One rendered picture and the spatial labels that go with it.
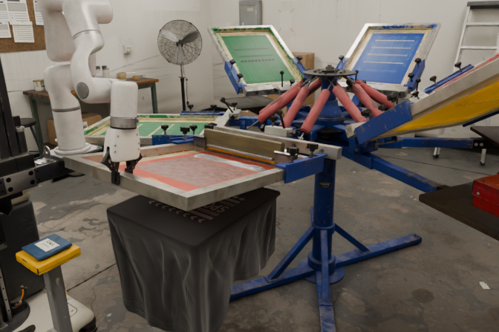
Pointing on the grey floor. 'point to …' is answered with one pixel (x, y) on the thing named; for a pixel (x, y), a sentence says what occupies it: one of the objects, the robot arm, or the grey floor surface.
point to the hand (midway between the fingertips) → (122, 176)
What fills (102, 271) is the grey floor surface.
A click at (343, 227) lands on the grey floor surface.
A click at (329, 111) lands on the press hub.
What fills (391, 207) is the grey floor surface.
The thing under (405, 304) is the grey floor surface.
